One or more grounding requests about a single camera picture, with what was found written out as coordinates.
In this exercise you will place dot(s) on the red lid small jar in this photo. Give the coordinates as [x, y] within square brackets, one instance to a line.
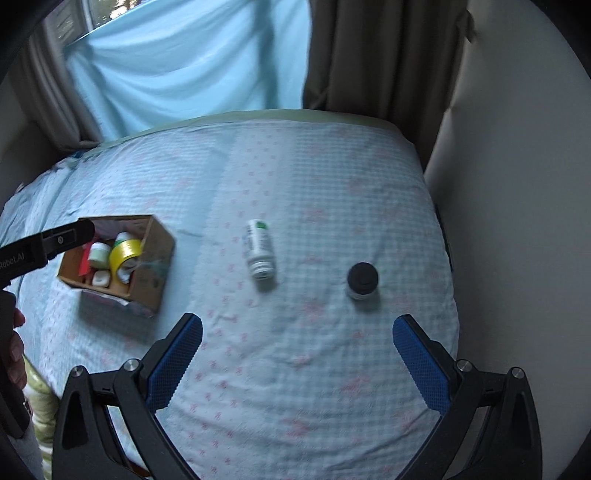
[124, 272]

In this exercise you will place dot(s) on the small light green jar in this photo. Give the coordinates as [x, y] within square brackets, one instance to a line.
[98, 256]

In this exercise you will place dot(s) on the left brown curtain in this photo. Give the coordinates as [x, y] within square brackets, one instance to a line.
[46, 93]

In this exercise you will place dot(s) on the person's left hand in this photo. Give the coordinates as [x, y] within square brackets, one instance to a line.
[16, 369]

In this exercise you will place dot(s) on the window with frame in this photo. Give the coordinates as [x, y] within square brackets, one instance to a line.
[72, 19]

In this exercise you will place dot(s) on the brown curtain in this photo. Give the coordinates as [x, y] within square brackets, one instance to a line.
[396, 61]
[46, 93]

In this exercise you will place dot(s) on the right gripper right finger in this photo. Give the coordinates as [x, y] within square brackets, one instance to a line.
[509, 441]

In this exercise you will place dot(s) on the white earbuds case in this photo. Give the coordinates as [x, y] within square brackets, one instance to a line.
[101, 279]

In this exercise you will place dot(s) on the white jar green label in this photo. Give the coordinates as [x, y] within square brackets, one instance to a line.
[123, 236]

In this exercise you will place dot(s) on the right brown curtain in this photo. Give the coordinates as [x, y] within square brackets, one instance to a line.
[396, 61]

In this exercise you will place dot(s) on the yellow tape roll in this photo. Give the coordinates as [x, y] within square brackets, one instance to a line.
[125, 255]

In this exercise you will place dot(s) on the cardboard box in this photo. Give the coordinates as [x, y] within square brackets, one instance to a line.
[143, 294]

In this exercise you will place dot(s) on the patterned blue bed sheet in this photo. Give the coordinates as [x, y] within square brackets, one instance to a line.
[295, 379]

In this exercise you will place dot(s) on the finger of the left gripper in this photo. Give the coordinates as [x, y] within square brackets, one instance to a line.
[67, 237]

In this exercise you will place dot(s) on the red rectangular box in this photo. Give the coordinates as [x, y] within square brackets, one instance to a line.
[85, 267]

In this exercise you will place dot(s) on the black lid small jar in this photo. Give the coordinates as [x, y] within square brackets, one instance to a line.
[362, 281]

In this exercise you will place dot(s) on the white pill bottle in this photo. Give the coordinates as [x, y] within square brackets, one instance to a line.
[259, 253]

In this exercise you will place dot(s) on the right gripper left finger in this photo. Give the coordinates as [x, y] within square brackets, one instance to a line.
[86, 445]

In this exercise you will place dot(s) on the light blue hanging sheet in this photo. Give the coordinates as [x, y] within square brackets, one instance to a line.
[168, 61]

